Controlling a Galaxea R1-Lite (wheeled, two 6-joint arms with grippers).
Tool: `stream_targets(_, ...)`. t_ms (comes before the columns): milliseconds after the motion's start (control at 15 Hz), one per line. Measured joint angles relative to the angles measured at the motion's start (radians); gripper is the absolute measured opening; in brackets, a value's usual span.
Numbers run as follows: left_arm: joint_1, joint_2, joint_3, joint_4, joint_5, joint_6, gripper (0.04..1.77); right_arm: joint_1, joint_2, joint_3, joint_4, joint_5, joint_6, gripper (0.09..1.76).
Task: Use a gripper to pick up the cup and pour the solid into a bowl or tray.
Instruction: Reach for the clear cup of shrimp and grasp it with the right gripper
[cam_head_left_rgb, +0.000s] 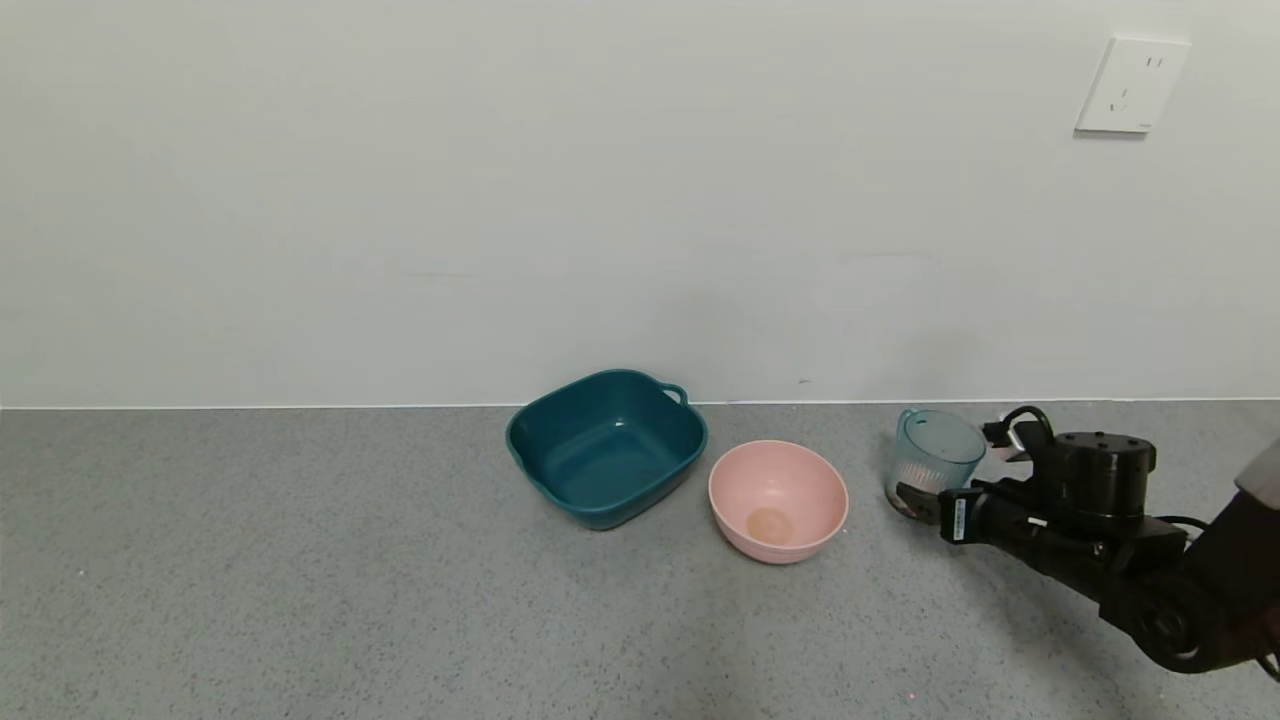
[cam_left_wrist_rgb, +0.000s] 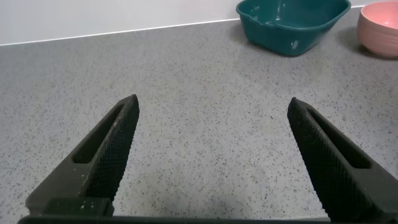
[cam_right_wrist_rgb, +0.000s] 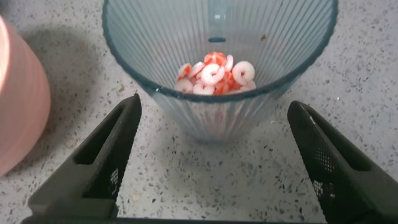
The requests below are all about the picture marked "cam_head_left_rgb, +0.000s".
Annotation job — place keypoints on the pink bowl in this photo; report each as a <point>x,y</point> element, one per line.
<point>775,500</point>

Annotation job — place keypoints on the white wall socket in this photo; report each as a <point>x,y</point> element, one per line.
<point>1132,85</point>

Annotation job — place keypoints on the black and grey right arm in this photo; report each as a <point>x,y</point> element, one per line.
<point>1240,560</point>

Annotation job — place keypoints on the translucent blue ribbed cup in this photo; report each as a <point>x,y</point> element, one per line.
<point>935,450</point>

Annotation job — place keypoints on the teal plastic basin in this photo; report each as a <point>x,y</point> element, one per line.
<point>600,460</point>

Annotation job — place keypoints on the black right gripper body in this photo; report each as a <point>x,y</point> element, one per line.
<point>959,517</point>

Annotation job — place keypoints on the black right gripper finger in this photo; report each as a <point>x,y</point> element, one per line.
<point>920,502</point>

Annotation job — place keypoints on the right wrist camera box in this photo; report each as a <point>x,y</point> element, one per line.
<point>1003,440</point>

